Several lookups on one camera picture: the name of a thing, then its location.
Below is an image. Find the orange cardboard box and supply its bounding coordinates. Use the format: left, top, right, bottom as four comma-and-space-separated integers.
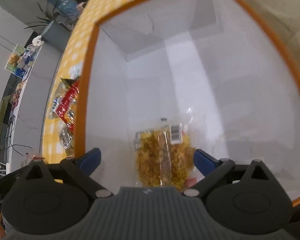
76, 0, 300, 198

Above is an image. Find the peanut snack bag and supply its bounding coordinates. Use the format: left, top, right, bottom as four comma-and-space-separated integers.
59, 126, 75, 150

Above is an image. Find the white tv cabinet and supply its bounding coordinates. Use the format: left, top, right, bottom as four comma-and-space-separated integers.
0, 42, 62, 178

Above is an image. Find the grey trash bin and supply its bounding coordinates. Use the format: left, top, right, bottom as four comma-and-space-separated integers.
41, 21, 71, 52

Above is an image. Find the blue water bottle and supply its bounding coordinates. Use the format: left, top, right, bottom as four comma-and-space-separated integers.
56, 0, 78, 19

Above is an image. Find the clear bag yellow noodle snack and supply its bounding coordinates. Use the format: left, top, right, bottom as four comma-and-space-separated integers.
133, 107, 204, 191

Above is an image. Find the yellow checkered tablecloth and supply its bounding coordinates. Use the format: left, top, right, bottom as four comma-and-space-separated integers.
42, 0, 143, 164

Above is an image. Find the red snack bag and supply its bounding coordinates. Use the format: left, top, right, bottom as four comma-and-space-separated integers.
54, 79, 79, 132

